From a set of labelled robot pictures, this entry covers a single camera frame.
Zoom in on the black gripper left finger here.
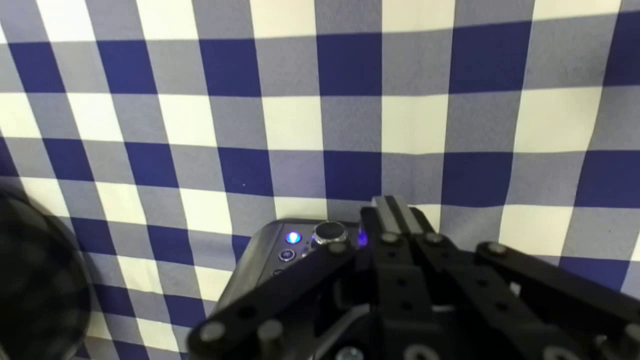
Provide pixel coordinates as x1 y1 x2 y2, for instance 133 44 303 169
187 193 406 360

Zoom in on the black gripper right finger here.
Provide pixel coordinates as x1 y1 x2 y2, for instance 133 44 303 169
399 193 640 360

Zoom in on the black round pot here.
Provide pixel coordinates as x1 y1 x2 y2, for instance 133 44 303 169
0 186 95 360

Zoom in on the blue white checkered tablecloth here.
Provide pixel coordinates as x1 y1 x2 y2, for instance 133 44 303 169
0 0 640 360

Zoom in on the silver toaster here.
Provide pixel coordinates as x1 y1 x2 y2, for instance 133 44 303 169
213 218 377 317

